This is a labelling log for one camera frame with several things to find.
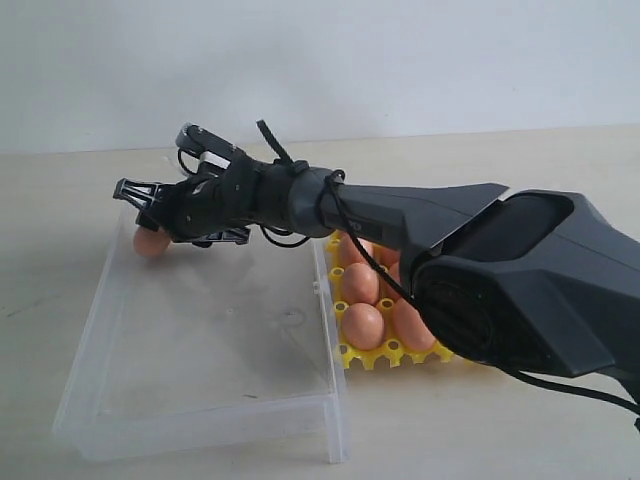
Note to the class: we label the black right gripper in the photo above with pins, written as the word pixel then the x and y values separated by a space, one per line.
pixel 200 211

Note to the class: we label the brown egg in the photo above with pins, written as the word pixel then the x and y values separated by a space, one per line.
pixel 390 291
pixel 410 328
pixel 363 326
pixel 348 252
pixel 150 244
pixel 360 284

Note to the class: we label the clear plastic tray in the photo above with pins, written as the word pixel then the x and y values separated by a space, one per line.
pixel 205 347

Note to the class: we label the brown egg lone front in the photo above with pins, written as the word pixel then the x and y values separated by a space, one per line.
pixel 386 256

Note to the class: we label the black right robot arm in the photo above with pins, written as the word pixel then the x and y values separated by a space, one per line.
pixel 536 281

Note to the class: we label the yellow plastic egg tray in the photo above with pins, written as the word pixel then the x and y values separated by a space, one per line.
pixel 392 349

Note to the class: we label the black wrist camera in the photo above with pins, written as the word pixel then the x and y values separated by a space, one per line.
pixel 212 152

